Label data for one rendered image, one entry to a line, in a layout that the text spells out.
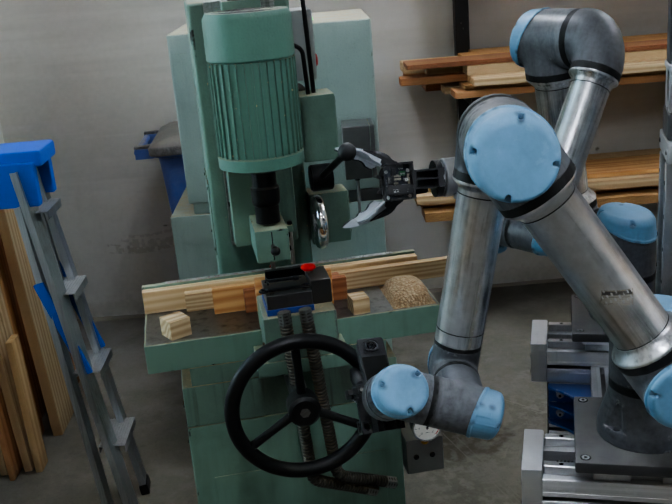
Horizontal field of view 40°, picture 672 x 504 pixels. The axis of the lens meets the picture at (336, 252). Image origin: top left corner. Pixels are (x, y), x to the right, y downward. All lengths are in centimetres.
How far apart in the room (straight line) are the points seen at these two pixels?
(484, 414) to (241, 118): 78
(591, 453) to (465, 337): 28
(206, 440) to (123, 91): 257
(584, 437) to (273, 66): 88
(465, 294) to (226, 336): 60
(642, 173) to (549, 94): 215
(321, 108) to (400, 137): 218
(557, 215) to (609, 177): 276
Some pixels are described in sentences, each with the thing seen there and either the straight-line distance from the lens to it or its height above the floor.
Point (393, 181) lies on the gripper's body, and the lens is 173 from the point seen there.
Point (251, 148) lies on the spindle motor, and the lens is 180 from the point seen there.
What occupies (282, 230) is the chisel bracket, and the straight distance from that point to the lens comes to 189.
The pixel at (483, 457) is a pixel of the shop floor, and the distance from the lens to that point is 309.
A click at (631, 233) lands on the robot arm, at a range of 193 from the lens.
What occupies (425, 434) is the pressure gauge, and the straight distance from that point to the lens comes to 193.
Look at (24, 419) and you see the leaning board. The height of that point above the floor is 21.
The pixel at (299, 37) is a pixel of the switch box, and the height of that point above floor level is 142.
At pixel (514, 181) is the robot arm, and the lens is 119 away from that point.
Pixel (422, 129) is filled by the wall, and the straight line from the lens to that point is 423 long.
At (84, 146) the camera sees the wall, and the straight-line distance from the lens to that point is 433.
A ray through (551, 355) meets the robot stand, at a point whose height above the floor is 75.
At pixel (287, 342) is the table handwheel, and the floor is 95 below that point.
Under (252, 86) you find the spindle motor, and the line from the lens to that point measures 179.
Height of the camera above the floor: 160
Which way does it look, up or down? 18 degrees down
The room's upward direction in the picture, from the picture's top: 5 degrees counter-clockwise
